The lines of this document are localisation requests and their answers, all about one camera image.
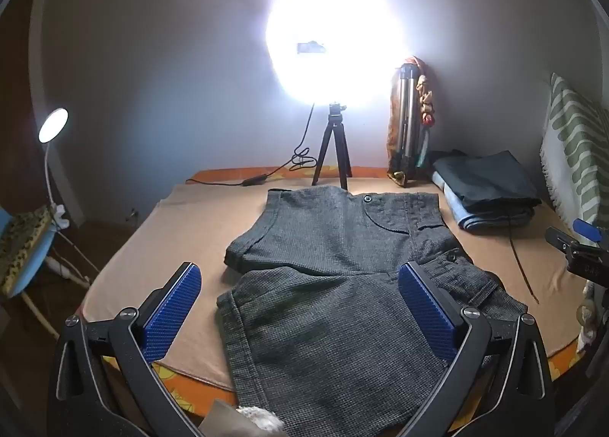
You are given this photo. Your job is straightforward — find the grey houndstooth pants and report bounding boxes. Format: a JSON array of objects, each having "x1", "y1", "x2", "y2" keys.
[{"x1": 216, "y1": 184, "x2": 529, "y2": 437}]

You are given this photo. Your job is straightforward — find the teal tube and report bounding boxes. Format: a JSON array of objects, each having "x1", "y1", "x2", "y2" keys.
[{"x1": 418, "y1": 127, "x2": 432, "y2": 168}]

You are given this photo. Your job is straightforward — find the folded dark garment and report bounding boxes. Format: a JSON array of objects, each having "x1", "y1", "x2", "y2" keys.
[{"x1": 430, "y1": 150, "x2": 543, "y2": 214}]

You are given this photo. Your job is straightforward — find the folded chair in orange cloth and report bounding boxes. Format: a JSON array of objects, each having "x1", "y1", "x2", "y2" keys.
[{"x1": 386, "y1": 56, "x2": 436, "y2": 188}]

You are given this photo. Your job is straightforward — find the leopard print cushion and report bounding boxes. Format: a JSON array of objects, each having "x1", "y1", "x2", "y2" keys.
[{"x1": 0, "y1": 205, "x2": 53, "y2": 286}]

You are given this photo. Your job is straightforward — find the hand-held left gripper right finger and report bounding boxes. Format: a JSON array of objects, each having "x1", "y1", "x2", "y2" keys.
[{"x1": 397, "y1": 261, "x2": 555, "y2": 437}]

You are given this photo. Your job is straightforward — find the white lamp cable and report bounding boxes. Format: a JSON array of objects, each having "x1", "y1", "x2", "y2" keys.
[{"x1": 48, "y1": 225, "x2": 102, "y2": 288}]

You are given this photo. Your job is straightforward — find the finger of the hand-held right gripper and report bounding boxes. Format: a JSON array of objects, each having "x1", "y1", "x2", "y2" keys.
[
  {"x1": 572, "y1": 218, "x2": 601, "y2": 245},
  {"x1": 545, "y1": 226, "x2": 579, "y2": 254}
]

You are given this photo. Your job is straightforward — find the person's right hand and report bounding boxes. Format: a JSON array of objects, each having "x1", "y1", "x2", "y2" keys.
[{"x1": 577, "y1": 285, "x2": 601, "y2": 353}]

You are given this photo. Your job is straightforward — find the dark brown strap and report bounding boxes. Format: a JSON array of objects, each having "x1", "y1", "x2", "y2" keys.
[{"x1": 507, "y1": 213, "x2": 540, "y2": 305}]

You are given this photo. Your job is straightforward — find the knotted orange cloth tie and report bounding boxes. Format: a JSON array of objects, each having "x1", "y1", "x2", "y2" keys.
[{"x1": 416, "y1": 76, "x2": 436, "y2": 129}]

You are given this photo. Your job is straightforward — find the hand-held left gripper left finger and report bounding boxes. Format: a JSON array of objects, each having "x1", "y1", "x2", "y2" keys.
[{"x1": 48, "y1": 262, "x2": 203, "y2": 437}]

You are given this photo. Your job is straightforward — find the green patterned white pillow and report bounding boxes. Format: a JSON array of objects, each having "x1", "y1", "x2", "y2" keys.
[{"x1": 540, "y1": 72, "x2": 609, "y2": 233}]

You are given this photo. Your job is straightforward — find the white clip desk lamp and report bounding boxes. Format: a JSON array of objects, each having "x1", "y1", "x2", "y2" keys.
[{"x1": 37, "y1": 106, "x2": 71, "y2": 231}]

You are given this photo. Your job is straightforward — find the folded silver tripod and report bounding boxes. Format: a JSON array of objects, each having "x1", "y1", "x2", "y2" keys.
[{"x1": 397, "y1": 64, "x2": 429, "y2": 172}]

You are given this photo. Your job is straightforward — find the white knitted cloth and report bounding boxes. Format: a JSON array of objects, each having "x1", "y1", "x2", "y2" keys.
[{"x1": 235, "y1": 406, "x2": 286, "y2": 433}]

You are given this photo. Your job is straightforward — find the light blue chair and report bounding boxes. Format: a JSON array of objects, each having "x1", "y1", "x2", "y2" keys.
[{"x1": 0, "y1": 206, "x2": 91, "y2": 338}]

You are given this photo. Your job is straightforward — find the black light cable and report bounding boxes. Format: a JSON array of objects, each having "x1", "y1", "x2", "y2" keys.
[{"x1": 188, "y1": 104, "x2": 317, "y2": 187}]

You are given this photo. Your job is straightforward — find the grey paper sheet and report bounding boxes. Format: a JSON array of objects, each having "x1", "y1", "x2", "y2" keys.
[{"x1": 197, "y1": 399, "x2": 260, "y2": 437}]

